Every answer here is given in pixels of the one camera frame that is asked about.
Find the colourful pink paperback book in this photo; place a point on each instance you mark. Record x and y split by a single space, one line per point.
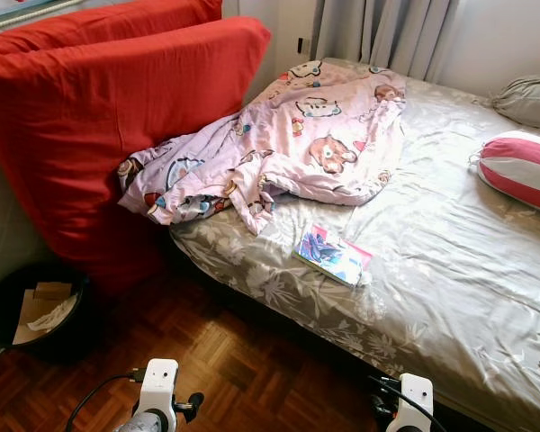
328 255

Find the pink cartoon print blanket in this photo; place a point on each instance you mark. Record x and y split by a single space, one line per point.
315 135

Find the crumpled white tissue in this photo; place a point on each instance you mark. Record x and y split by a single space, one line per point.
59 313

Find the bed with grey floral sheet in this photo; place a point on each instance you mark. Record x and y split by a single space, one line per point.
450 243

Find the brown cardboard piece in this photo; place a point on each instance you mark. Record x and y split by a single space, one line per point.
38 301

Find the red white striped bolster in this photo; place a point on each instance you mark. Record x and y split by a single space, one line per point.
522 171

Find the large red cushion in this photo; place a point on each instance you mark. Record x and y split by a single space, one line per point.
90 135
117 22

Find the grey pleated curtain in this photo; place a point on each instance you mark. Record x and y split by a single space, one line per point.
387 36

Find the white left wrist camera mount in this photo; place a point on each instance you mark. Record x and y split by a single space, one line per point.
159 378

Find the black wall socket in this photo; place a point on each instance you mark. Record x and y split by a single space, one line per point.
301 45

